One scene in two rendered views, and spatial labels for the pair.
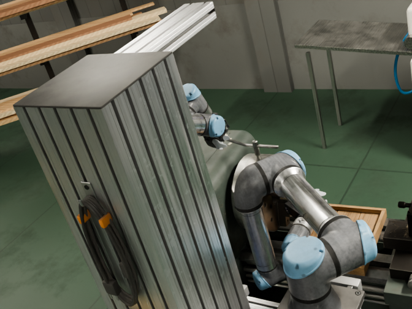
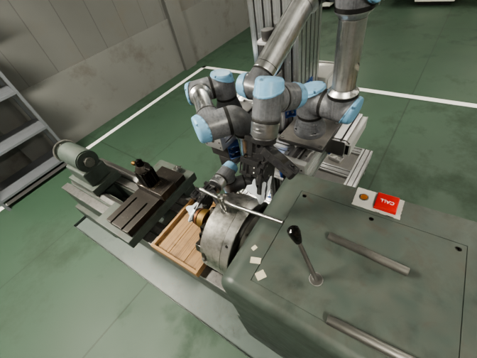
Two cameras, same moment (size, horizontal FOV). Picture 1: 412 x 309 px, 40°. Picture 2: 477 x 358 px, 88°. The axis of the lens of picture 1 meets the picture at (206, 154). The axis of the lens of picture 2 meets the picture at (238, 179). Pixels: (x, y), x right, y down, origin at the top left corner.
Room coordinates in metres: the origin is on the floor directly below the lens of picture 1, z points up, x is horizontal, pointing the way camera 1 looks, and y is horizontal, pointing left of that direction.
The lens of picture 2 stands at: (2.49, -0.06, 1.93)
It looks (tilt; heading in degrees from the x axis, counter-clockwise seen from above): 46 degrees down; 187
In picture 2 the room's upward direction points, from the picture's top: 14 degrees counter-clockwise
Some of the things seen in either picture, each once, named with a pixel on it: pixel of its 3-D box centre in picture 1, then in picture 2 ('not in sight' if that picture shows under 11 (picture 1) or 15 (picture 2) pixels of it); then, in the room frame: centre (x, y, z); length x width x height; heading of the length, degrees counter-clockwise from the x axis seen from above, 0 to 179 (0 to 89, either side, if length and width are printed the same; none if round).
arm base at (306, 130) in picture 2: not in sight; (309, 121); (1.50, 0.21, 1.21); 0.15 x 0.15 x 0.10
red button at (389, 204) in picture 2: not in sight; (386, 203); (2.05, 0.31, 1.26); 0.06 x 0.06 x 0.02; 54
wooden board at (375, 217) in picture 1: (338, 236); (196, 230); (1.80, -0.42, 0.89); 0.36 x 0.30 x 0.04; 144
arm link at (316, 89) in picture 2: not in sight; (312, 99); (1.51, 0.22, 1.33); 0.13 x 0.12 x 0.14; 44
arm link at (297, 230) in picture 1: (295, 241); (226, 172); (1.62, -0.22, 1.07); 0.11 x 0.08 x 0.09; 144
